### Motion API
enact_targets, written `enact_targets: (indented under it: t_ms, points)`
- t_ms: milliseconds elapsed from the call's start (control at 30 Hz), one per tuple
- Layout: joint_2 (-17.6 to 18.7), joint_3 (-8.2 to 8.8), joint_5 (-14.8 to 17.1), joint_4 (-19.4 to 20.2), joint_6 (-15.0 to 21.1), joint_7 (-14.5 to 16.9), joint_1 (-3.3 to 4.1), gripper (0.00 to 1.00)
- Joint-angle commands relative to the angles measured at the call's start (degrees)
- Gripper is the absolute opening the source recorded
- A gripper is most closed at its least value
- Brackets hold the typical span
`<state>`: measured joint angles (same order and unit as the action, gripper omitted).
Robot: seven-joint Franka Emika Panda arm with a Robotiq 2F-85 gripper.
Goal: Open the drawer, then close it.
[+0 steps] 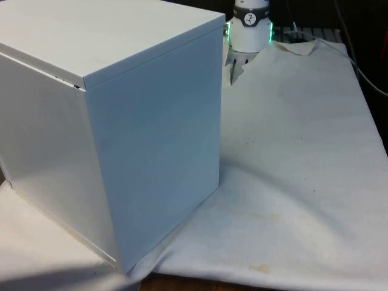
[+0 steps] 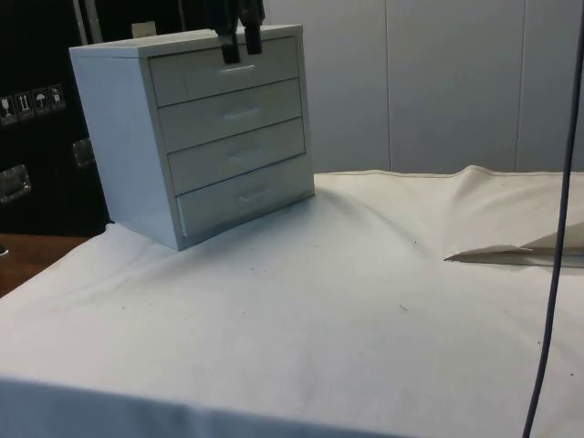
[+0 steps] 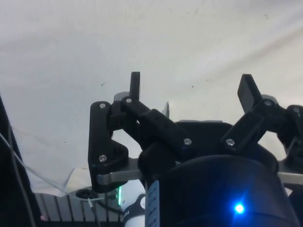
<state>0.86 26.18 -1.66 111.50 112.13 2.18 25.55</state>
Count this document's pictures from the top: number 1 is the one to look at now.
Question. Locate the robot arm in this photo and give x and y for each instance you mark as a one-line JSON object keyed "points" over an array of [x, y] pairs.
{"points": [[249, 33]]}

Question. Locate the white chest of drawers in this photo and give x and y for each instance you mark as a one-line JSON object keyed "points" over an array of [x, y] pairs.
{"points": [[121, 121]]}

